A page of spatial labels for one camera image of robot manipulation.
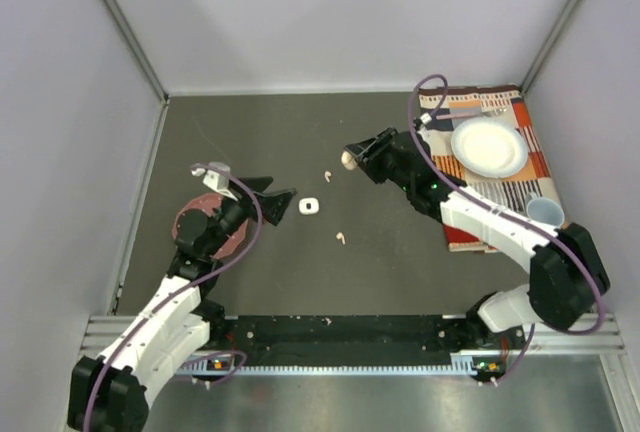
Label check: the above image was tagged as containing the aluminium corner post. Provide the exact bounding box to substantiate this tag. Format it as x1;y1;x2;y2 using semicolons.
101;0;169;104
520;0;584;95

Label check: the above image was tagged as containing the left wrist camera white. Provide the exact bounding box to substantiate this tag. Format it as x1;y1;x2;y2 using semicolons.
190;162;239;201

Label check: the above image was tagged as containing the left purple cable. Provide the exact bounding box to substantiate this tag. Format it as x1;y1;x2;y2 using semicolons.
84;163;263;432

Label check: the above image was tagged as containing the white paper plate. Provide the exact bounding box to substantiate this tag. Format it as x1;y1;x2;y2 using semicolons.
450;118;528;179

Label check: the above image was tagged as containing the light blue cup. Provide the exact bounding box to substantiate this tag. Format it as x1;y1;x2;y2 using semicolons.
525;192;566;227

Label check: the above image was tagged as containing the pink earbud charging case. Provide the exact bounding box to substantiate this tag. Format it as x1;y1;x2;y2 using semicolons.
340;151;358;171

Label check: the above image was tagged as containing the right aluminium corner post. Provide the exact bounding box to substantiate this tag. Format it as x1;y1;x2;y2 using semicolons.
520;0;584;95

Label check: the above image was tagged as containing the purple cable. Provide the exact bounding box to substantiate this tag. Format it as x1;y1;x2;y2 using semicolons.
407;73;608;386
84;163;263;432

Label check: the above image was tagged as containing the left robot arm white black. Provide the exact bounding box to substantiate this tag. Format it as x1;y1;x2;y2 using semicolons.
67;166;296;431

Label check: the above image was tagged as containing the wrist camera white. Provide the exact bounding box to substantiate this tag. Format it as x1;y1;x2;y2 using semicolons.
190;162;239;201
415;112;434;128

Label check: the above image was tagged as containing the left aluminium corner post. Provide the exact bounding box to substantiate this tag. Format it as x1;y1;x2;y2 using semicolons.
101;0;169;104

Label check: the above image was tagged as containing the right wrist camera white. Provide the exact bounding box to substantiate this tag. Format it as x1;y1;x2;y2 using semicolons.
415;112;434;128

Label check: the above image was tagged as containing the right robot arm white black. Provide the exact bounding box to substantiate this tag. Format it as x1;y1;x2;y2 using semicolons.
341;128;610;348

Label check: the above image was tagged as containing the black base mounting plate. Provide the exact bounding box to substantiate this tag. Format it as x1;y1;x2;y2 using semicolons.
210;315;524;367

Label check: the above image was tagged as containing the pink handled fork rear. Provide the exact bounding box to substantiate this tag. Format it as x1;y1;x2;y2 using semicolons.
435;107;508;121

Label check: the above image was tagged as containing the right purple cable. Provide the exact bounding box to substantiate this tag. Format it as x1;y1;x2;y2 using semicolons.
407;73;608;386

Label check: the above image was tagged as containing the patterned orange placemat cloth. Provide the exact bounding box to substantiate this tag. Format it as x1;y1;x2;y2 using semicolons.
417;83;577;253

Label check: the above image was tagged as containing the pink polka dot plate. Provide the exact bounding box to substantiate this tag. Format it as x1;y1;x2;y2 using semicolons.
171;193;251;263

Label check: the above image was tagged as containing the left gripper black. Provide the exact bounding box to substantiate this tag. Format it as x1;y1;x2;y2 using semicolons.
205;176;296;256

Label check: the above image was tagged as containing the white earbud charging case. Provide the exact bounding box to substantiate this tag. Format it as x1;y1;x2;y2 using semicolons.
298;197;320;216

